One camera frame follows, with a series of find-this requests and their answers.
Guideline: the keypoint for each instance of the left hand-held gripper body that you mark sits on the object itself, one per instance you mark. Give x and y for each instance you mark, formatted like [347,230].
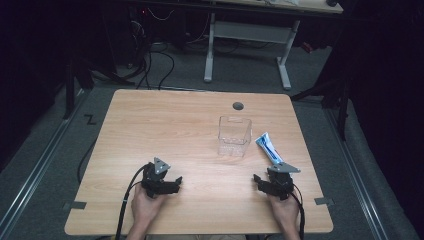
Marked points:
[154,176]

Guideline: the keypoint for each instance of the clear plastic container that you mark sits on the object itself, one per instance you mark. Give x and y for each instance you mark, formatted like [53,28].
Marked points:
[234,136]

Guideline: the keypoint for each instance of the grey tape strip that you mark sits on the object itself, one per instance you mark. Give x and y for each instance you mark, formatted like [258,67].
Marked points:
[77,205]
[324,201]

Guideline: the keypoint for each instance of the person's right hand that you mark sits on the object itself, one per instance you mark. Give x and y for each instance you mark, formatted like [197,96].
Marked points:
[286,211]

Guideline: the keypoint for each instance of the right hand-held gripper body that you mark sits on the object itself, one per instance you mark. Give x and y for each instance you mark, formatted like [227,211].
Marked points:
[282,181]

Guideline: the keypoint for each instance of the blue and white toothpaste tube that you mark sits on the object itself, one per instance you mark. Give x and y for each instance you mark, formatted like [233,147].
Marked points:
[269,149]

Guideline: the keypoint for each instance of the person's left hand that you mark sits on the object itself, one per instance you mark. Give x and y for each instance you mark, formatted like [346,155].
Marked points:
[145,210]

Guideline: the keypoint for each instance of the black stand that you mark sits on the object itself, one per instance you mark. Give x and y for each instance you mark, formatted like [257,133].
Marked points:
[71,83]
[336,96]

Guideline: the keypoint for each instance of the metal floor rail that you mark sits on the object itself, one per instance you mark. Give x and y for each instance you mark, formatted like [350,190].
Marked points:
[353,170]
[36,173]

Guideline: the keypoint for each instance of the white-legged wooden desk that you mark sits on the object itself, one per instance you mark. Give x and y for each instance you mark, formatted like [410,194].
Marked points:
[253,31]

